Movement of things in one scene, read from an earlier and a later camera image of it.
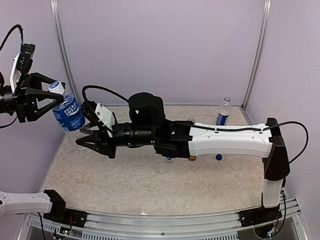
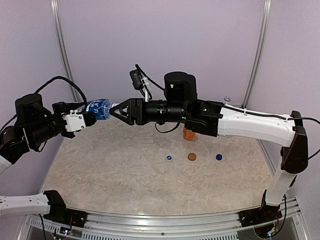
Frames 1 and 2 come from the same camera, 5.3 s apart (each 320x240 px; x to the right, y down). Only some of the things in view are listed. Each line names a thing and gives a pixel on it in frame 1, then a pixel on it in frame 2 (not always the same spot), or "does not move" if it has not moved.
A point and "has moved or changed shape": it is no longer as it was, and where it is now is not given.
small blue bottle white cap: x=68 y=115 has moved or changed shape
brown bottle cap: x=192 y=158 does not move
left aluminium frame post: x=62 y=36 does not move
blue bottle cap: x=219 y=157 does not move
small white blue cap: x=56 y=87 to x=114 y=104
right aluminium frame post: x=266 y=17 does not move
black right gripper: x=102 y=144 to x=136 y=110
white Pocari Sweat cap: x=169 y=159 does not move
